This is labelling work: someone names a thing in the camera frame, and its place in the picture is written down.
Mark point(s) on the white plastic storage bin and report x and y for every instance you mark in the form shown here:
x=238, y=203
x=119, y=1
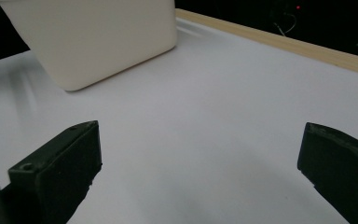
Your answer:
x=105, y=40

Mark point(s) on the white table sheet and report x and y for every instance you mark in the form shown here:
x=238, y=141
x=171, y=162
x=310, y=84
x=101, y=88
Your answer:
x=199, y=124

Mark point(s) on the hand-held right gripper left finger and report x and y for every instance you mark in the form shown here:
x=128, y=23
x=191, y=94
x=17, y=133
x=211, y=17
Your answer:
x=62, y=168

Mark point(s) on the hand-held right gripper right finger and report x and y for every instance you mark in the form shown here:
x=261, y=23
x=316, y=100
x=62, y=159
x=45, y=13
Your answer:
x=345, y=168

